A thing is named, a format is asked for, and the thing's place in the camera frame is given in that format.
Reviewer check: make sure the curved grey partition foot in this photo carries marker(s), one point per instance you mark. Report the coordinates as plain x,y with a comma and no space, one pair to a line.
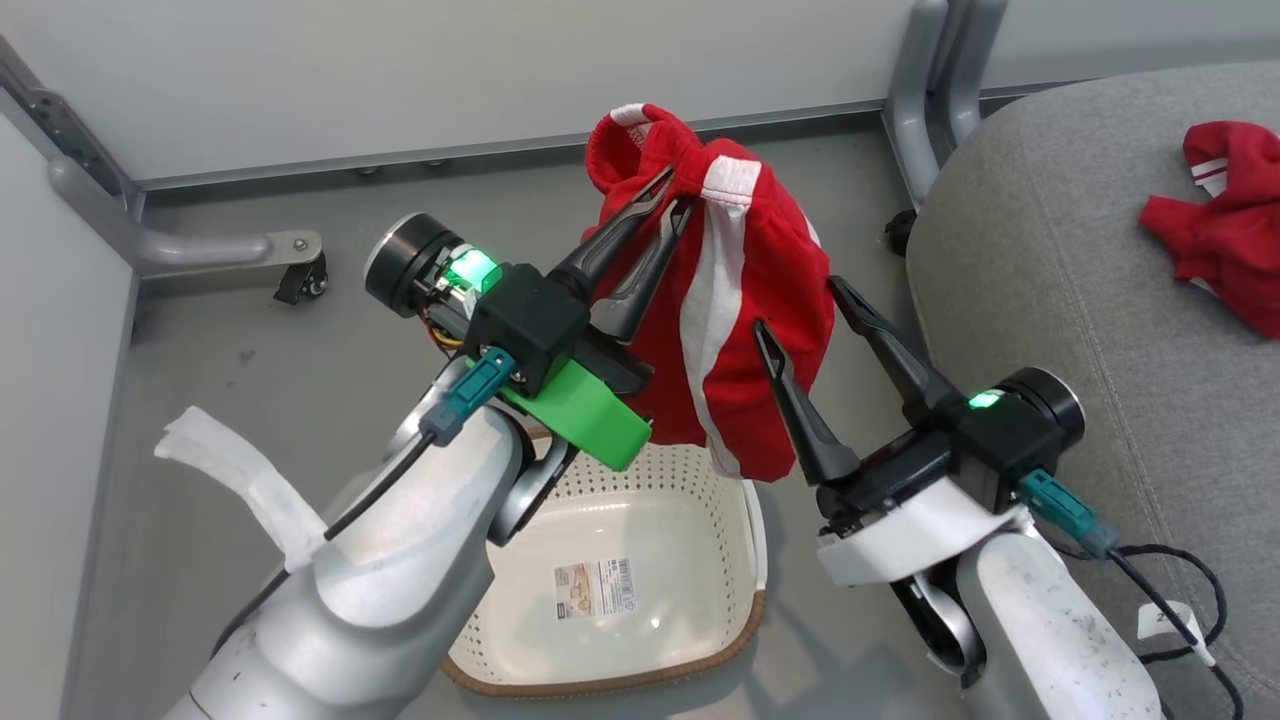
935,90

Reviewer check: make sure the black caster wheel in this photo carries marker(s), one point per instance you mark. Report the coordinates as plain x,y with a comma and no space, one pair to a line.
900,232
305,283

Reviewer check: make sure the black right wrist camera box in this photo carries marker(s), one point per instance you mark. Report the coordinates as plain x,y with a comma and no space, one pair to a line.
1000,450

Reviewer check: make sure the paper basket label sticker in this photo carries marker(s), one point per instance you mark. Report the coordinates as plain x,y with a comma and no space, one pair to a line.
597,588

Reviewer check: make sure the grey fabric seat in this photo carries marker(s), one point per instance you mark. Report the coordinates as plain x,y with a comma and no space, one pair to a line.
1050,300

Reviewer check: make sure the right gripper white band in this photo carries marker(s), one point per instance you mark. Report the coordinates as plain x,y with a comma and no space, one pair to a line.
900,530

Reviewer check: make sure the red jersey with number print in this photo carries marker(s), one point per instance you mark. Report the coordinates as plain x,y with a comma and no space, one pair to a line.
1230,250

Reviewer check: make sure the grey partition base rail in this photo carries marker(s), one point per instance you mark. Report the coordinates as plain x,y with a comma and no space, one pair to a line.
1040,90
500,150

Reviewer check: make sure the white cloth tape strip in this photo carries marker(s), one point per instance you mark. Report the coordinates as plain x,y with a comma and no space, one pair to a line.
250,475

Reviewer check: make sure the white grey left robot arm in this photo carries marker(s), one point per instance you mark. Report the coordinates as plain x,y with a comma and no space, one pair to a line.
400,560

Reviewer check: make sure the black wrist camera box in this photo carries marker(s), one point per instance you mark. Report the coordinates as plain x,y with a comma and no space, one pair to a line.
1000,450
530,318

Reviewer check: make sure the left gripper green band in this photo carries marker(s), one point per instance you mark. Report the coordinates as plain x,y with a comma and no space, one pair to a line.
585,415

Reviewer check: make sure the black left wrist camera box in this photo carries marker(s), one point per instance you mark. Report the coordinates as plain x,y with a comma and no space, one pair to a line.
530,318

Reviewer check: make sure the red shorts with white stripe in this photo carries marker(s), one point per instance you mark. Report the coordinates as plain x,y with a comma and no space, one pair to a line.
760,300

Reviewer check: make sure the cream perforated laundry basket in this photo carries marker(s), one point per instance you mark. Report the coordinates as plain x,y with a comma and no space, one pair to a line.
600,520

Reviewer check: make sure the long grey partition foot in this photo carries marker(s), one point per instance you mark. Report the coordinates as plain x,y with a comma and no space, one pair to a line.
200,248

